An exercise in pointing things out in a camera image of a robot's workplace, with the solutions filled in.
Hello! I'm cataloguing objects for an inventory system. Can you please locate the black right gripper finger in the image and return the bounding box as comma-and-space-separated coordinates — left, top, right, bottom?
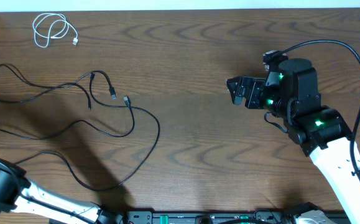
229, 86, 244, 105
225, 77, 245, 90

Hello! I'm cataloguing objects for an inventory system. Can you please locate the white usb cable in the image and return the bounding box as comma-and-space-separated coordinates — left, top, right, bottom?
32, 12, 80, 49

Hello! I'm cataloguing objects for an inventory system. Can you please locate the short black usb cable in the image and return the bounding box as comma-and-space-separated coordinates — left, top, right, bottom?
0, 63, 118, 110

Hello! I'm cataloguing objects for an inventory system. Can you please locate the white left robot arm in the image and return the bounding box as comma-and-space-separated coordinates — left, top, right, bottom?
0, 159, 125, 224

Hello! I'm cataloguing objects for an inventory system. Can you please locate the long black usb cable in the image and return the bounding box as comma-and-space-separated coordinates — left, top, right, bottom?
0, 73, 161, 192

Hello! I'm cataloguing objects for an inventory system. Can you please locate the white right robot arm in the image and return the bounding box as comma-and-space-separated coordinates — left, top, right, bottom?
225, 50, 360, 223

